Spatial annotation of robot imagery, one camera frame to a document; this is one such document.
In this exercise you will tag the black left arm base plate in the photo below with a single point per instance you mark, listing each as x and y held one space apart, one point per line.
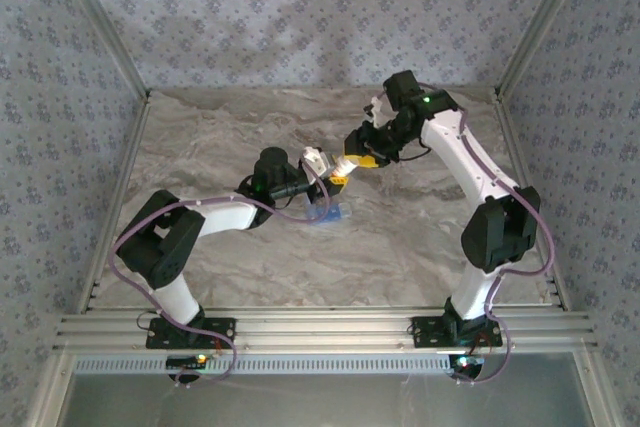
220 329

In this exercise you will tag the small circuit board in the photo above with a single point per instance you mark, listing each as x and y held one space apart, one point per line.
467 362
187 360

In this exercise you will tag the aluminium side rail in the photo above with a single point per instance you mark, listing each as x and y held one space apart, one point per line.
125 182

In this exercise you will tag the blue weekly pill organizer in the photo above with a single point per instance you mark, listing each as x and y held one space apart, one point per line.
325 214

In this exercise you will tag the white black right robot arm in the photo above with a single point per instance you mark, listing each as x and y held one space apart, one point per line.
450 147

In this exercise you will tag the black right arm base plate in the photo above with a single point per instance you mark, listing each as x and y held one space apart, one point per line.
425 329

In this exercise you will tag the clear pill box compartment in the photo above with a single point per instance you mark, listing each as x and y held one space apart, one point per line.
345 209

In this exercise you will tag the white vitamin C bottle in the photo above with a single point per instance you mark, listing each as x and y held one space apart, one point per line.
346 166

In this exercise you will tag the aluminium frame post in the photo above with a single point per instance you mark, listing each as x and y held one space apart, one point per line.
105 27
542 22

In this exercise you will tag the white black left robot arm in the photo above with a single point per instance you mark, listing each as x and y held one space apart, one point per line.
225 214

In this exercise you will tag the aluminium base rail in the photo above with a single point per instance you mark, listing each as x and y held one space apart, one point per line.
325 329

